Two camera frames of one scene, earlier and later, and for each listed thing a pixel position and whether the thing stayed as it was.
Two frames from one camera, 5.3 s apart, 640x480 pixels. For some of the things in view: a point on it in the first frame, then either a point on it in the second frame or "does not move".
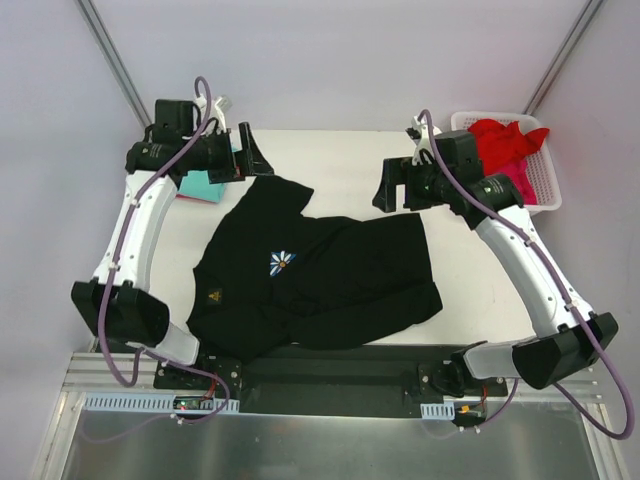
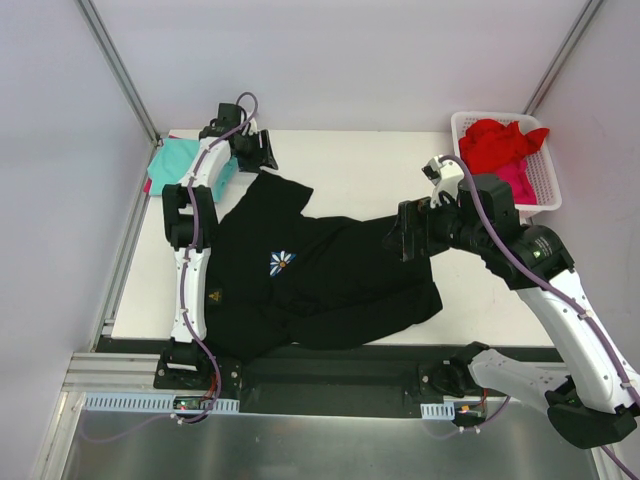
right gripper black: (409, 185) → (413, 228)
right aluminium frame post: (563, 55) does not move
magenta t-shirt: (519, 175) does not move
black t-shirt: (267, 274) does not move
